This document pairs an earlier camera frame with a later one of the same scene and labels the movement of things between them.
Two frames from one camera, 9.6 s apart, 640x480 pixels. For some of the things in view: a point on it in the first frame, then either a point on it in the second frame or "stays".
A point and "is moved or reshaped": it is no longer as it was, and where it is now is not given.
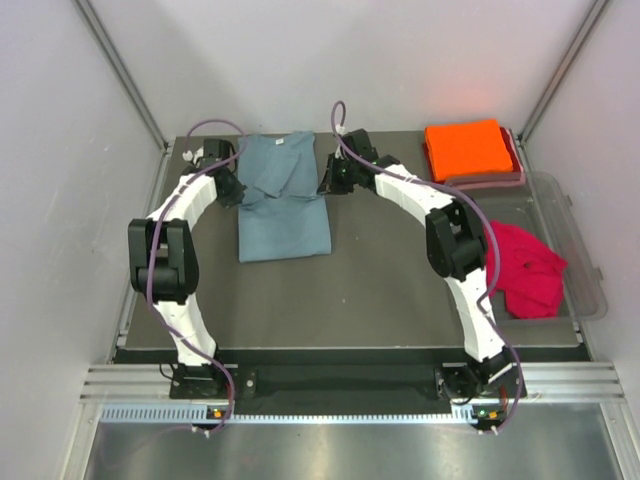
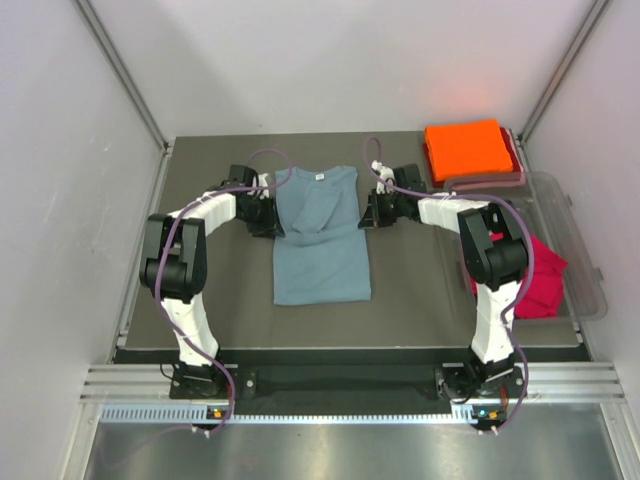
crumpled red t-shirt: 530,275 stays
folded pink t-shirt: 494,182 stays
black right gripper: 330,185 -> 374,217
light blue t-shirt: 284,214 is moved or reshaped
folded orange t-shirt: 467,149 stays
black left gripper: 236,194 -> 270,225
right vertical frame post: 592,17 stays
